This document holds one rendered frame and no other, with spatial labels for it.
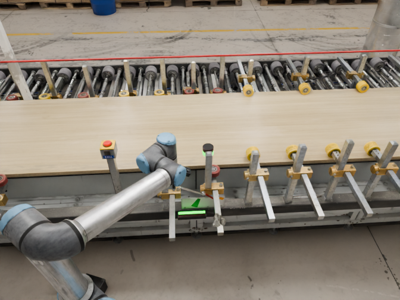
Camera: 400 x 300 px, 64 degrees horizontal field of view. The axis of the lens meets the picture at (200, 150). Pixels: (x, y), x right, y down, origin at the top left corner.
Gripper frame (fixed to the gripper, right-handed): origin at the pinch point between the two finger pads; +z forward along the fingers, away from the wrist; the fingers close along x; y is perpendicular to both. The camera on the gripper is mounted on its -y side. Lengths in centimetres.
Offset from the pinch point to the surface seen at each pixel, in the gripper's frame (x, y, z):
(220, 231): 22.2, -22.7, 9.2
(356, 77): -110, -150, -1
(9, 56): -103, 113, -31
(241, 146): -38, -43, 5
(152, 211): -5.3, 14.7, 25.2
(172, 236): 22.1, 2.1, 11.3
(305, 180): 0, -72, -1
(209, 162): -6.2, -19.0, -12.3
